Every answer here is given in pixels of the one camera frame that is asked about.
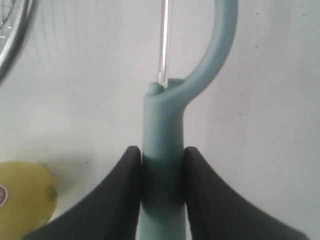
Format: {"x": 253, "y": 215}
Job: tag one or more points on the yellow lemon with sticker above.
{"x": 28, "y": 197}

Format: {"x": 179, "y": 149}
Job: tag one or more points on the steel wire mesh basket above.
{"x": 16, "y": 21}

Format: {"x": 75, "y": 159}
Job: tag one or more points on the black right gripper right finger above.
{"x": 216, "y": 212}

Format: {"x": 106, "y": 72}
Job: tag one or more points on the teal handled peeler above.
{"x": 163, "y": 214}

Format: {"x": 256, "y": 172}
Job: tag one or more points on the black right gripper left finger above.
{"x": 109, "y": 212}

